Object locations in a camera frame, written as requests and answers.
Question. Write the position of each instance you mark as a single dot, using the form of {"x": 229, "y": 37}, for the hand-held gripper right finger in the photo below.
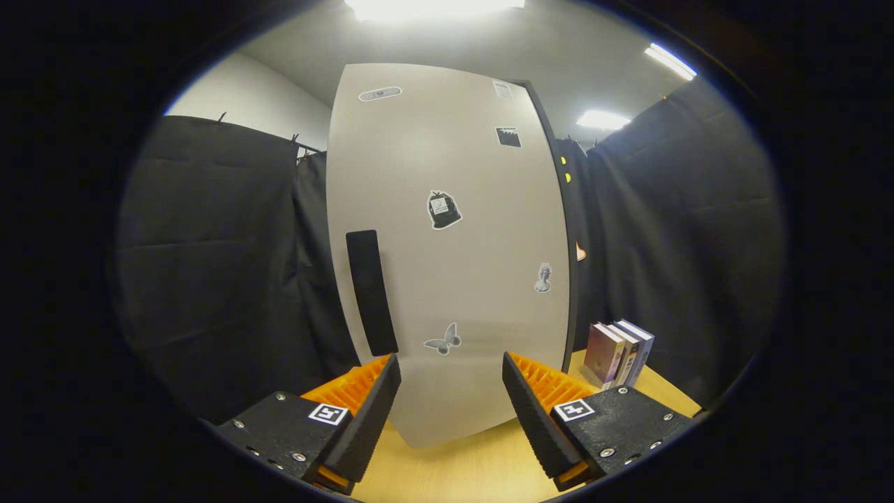
{"x": 536, "y": 419}

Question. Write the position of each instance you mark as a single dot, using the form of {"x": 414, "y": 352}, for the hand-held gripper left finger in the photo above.
{"x": 363, "y": 419}

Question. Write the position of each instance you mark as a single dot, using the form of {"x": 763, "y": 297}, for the white spine book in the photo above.
{"x": 626, "y": 360}

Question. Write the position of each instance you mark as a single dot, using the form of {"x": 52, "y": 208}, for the blue grey book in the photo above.
{"x": 641, "y": 349}

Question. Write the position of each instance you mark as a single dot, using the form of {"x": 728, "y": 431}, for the black backdrop cloth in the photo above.
{"x": 209, "y": 244}

